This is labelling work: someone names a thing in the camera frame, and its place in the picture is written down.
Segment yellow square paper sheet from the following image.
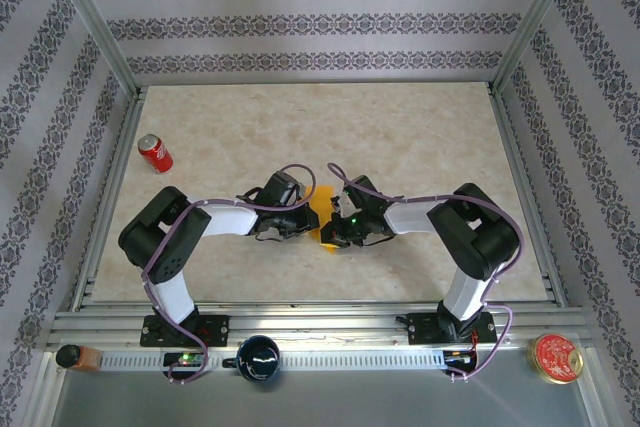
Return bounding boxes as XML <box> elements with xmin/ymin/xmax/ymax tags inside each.
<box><xmin>303</xmin><ymin>185</ymin><xmax>347</xmax><ymax>255</ymax></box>

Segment red soda can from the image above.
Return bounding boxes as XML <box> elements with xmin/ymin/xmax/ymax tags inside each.
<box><xmin>137</xmin><ymin>133</ymin><xmax>175</xmax><ymax>176</ymax></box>

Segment dark blue mug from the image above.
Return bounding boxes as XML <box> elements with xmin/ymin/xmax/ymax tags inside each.
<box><xmin>222</xmin><ymin>334</ymin><xmax>282</xmax><ymax>382</ymax></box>

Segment small circuit board green light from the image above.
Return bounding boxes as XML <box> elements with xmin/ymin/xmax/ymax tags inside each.
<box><xmin>162</xmin><ymin>351</ymin><xmax>206</xmax><ymax>368</ymax></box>

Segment red round tin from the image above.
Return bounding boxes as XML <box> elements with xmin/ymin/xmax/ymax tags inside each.
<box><xmin>527</xmin><ymin>332</ymin><xmax>585</xmax><ymax>385</ymax></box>

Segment orange bottle with black cap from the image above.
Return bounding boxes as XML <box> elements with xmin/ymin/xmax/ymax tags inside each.
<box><xmin>54</xmin><ymin>343</ymin><xmax>104</xmax><ymax>373</ymax></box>

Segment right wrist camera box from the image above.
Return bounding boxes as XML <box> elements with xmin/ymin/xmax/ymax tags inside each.
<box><xmin>334</xmin><ymin>189</ymin><xmax>357</xmax><ymax>218</ymax></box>

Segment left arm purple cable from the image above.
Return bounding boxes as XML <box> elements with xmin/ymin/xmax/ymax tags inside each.
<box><xmin>141</xmin><ymin>162</ymin><xmax>317</xmax><ymax>386</ymax></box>

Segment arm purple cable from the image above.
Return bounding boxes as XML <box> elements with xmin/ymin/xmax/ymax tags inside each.
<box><xmin>141</xmin><ymin>162</ymin><xmax>317</xmax><ymax>386</ymax></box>
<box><xmin>327</xmin><ymin>162</ymin><xmax>524</xmax><ymax>383</ymax></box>

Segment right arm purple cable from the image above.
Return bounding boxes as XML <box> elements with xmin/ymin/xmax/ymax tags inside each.
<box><xmin>327</xmin><ymin>162</ymin><xmax>524</xmax><ymax>383</ymax></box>

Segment aluminium table edge rail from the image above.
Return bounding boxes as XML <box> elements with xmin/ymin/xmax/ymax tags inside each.
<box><xmin>47</xmin><ymin>302</ymin><xmax>596</xmax><ymax>352</ymax></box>

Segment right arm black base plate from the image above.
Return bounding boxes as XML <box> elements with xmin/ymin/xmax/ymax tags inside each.
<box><xmin>405</xmin><ymin>311</ymin><xmax>499</xmax><ymax>347</ymax></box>

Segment grey slotted cable duct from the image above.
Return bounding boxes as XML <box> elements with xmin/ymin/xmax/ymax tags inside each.
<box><xmin>99</xmin><ymin>349</ymin><xmax>447</xmax><ymax>373</ymax></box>

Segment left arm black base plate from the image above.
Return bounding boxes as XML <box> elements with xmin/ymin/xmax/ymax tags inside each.
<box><xmin>139</xmin><ymin>314</ymin><xmax>231</xmax><ymax>348</ymax></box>

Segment small circuit board red wires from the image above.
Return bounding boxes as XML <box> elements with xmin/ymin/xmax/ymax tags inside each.
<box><xmin>444</xmin><ymin>349</ymin><xmax>479</xmax><ymax>366</ymax></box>

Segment aluminium side rail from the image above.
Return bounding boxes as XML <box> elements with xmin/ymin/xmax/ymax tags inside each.
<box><xmin>487</xmin><ymin>84</ymin><xmax>570</xmax><ymax>308</ymax></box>
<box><xmin>72</xmin><ymin>86</ymin><xmax>149</xmax><ymax>312</ymax></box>

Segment aluminium frame post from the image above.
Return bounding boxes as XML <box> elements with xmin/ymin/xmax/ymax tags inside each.
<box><xmin>44</xmin><ymin>0</ymin><xmax>142</xmax><ymax>98</ymax></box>
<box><xmin>491</xmin><ymin>0</ymin><xmax>587</xmax><ymax>96</ymax></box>

